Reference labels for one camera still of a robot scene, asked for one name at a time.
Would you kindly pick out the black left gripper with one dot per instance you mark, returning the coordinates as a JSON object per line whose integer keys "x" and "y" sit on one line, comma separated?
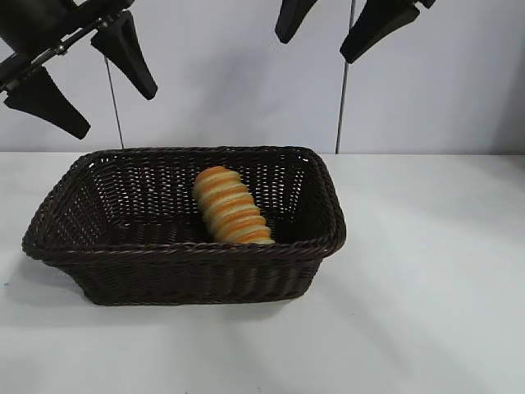
{"x": 37, "y": 24}

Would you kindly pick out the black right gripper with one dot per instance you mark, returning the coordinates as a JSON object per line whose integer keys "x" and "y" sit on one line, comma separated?
{"x": 424, "y": 3}

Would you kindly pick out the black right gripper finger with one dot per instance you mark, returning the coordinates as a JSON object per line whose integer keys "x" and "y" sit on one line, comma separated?
{"x": 293, "y": 20}

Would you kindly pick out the long striped twisted bread loaf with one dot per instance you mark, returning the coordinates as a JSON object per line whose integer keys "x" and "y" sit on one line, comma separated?
{"x": 234, "y": 207}

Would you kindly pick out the dark brown woven wicker basket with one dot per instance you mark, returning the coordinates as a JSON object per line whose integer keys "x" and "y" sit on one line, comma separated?
{"x": 184, "y": 271}

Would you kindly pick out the thin dark wall strip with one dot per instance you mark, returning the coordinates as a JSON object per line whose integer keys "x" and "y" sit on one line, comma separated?
{"x": 115, "y": 106}

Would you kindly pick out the grey metal wall strip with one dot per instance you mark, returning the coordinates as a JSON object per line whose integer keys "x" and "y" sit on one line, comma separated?
{"x": 343, "y": 106}

